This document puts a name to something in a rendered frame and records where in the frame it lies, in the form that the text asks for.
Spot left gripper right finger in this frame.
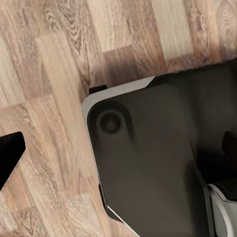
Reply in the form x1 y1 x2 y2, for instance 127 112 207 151
221 131 237 171

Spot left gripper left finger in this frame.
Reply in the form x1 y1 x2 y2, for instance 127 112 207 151
0 131 26 191

